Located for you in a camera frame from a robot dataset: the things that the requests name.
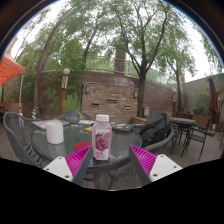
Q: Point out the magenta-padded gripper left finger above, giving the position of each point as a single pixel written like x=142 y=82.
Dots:
x=56 y=166

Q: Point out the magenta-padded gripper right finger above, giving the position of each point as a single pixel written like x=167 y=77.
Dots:
x=163 y=166

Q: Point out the purple juice bottle white cap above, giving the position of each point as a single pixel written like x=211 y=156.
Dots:
x=101 y=140

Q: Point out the white ceramic cup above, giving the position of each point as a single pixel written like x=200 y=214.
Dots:
x=55 y=133

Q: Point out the black backpack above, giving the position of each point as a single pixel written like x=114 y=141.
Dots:
x=155 y=128

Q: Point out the black metal chair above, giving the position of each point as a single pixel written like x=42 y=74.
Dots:
x=196 y=136

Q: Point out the small printed card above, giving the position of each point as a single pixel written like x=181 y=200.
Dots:
x=82 y=125

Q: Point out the small yellow card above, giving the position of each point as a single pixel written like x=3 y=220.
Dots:
x=88 y=129

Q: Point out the round dark patio table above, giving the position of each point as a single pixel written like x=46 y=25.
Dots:
x=183 y=121

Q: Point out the dark laptop with stickers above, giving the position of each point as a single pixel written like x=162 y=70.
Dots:
x=124 y=127

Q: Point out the blue yellow striped bollard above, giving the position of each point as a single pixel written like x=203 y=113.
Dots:
x=34 y=112

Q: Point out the potted green plant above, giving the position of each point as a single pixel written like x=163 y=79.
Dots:
x=71 y=105

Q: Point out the large dark-trunk tree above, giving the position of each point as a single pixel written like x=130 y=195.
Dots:
x=141 y=100

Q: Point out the thin-trunk tree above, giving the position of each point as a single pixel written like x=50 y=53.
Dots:
x=179 y=96

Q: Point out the leaning grey-trunk tree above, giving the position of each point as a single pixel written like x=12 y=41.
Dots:
x=37 y=86

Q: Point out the closed maroon patio umbrella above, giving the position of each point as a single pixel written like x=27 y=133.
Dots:
x=213 y=100

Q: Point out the orange patio umbrella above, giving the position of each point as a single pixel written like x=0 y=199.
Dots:
x=10 y=68

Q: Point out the grey wall box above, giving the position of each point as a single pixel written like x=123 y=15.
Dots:
x=146 y=111

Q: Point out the striped globe lamp post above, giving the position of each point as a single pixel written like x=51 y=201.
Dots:
x=64 y=90
x=174 y=103

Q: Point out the black wall lantern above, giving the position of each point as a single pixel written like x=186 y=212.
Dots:
x=88 y=89
x=135 y=94

